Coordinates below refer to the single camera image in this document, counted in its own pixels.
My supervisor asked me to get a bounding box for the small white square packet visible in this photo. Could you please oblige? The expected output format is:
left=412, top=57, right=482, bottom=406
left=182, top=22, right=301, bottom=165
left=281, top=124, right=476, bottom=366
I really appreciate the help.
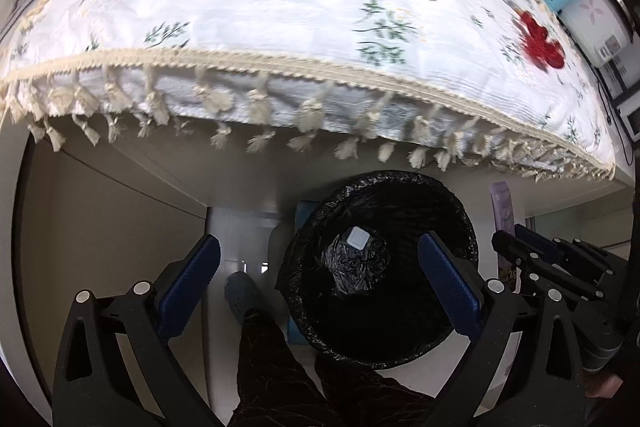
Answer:
left=345, top=227, right=371, bottom=251

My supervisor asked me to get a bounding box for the person's right hand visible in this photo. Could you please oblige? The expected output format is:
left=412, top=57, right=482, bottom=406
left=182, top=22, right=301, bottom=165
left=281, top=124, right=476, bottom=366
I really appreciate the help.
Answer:
left=584, top=369, right=628, bottom=403

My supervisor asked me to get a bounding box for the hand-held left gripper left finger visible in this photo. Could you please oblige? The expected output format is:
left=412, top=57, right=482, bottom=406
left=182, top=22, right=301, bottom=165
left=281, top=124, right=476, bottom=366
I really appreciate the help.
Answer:
left=52, top=234, right=236, bottom=427

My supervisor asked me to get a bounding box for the black bagged trash bin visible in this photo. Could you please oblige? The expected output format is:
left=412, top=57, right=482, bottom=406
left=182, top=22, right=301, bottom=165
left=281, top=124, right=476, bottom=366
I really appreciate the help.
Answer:
left=275, top=171, right=480, bottom=370

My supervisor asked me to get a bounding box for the purple carton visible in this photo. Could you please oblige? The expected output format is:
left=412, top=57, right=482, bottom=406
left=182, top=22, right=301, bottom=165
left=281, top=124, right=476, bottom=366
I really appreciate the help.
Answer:
left=490, top=182, right=519, bottom=290

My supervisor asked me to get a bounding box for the person's leg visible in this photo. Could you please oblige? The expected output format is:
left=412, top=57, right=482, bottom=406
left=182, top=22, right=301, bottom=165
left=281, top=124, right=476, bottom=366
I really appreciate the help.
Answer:
left=227, top=307, right=437, bottom=427

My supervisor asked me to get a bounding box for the black power cable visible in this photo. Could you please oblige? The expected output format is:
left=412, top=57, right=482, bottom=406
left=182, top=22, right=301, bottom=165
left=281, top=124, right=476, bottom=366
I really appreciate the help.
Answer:
left=596, top=77, right=635, bottom=168

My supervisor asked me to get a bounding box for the white floral tasselled tablecloth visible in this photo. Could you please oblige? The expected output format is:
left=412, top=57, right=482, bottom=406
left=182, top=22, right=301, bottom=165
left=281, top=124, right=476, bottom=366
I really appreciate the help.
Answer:
left=0, top=0, right=618, bottom=182

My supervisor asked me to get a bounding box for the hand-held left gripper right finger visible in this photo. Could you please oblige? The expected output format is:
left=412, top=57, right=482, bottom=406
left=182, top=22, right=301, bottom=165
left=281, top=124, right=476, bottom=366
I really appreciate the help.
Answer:
left=417, top=231, right=586, bottom=427

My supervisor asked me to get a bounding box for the grey blue slipper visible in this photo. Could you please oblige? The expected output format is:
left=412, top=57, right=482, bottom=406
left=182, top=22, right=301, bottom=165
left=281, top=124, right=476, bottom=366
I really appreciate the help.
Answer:
left=224, top=272, right=262, bottom=324

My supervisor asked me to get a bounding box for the red wrapper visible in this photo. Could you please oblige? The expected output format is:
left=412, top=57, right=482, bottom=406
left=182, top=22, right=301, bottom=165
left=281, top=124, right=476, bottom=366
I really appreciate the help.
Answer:
left=517, top=11, right=567, bottom=70

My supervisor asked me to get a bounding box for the white rice cooker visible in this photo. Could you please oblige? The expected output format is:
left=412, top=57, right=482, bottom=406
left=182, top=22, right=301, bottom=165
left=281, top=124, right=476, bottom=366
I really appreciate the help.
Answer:
left=557, top=0, right=637, bottom=68

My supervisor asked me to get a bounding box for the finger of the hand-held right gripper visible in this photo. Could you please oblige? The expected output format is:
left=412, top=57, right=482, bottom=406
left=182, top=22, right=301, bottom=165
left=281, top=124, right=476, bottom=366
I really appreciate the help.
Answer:
left=514, top=223, right=628, bottom=290
left=491, top=231, right=581, bottom=308

